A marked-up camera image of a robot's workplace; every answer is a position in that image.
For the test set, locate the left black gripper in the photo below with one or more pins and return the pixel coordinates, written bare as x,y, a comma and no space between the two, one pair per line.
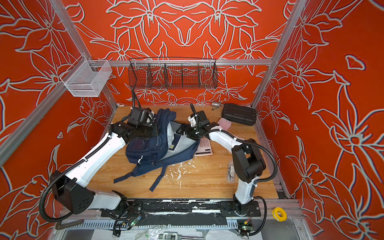
155,131

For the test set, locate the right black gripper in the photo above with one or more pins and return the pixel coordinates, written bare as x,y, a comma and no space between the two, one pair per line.
187,131

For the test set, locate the dark blue book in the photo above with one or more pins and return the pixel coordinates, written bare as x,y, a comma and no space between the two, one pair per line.
175,142

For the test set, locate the navy blue backpack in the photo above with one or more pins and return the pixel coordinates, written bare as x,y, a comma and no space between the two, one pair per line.
151,154

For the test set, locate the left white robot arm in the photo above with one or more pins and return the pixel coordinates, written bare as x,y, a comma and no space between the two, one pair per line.
69,187

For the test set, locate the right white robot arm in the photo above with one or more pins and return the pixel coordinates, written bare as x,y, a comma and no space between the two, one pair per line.
248,161

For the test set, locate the white pink calculator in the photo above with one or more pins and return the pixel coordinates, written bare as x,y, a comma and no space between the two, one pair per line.
204,148

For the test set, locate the pink pencil case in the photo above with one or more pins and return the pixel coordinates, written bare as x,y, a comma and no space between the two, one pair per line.
224,124

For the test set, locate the silver metal socket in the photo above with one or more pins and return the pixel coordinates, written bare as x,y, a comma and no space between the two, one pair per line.
216,104

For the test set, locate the black hard plastic case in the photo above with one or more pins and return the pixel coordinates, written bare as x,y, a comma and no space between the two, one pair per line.
239,114

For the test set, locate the yellow tape roll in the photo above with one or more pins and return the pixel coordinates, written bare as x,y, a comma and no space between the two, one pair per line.
279,214

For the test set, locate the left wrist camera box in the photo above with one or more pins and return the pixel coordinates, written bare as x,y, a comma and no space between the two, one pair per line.
141,117

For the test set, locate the black wire wall basket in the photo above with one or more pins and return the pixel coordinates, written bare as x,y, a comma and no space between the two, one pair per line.
173,74

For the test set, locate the white wire wall basket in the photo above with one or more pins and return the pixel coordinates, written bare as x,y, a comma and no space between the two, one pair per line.
86,78

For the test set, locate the rusty metal bracket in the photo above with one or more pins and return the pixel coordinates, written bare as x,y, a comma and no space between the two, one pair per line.
61,225

